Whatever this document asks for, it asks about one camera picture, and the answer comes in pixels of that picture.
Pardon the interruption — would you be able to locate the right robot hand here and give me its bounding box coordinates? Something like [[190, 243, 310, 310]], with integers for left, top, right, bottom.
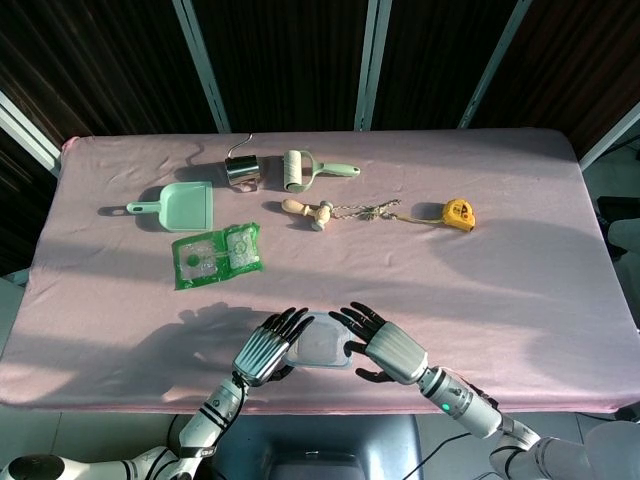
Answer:
[[328, 301, 431, 387]]

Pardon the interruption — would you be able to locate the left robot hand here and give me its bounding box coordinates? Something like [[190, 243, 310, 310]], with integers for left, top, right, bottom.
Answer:
[[232, 307, 314, 389]]

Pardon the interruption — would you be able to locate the pink tablecloth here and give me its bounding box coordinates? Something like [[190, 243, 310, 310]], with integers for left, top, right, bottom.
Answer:
[[0, 127, 640, 416]]

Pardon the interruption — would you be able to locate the green plastic package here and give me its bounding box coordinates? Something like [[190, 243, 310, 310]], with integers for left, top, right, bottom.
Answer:
[[170, 220, 265, 292]]

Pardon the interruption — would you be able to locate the grey robot torso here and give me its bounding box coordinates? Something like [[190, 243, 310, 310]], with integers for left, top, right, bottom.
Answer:
[[212, 413, 427, 480]]

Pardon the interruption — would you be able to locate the yellow tape measure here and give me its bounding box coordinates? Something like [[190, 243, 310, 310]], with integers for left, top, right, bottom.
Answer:
[[397, 197, 478, 233]]

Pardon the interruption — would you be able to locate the mint green dustpan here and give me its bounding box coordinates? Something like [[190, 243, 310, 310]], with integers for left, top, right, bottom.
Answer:
[[125, 180, 217, 235]]

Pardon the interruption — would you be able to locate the shiny metal cup with hook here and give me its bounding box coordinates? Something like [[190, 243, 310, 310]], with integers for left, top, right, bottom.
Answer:
[[221, 132, 264, 194]]

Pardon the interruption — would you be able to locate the mint green lint roller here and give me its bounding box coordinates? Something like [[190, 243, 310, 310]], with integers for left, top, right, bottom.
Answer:
[[282, 149, 362, 194]]

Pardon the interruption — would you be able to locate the grey rounded equipment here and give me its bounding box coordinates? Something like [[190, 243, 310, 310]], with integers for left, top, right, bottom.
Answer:
[[606, 217, 640, 260]]

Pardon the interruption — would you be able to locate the black cable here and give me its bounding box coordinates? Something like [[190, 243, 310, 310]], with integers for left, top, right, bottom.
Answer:
[[423, 431, 470, 480]]

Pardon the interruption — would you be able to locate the wooden-handled braided jump rope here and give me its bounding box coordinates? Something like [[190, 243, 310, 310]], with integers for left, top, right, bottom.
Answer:
[[280, 197, 403, 234]]

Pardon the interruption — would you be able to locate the light blue frame post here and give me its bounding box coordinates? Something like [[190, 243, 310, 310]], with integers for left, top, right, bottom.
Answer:
[[0, 89, 64, 177], [171, 0, 232, 134], [458, 0, 533, 130], [578, 101, 640, 169], [353, 0, 393, 132]]

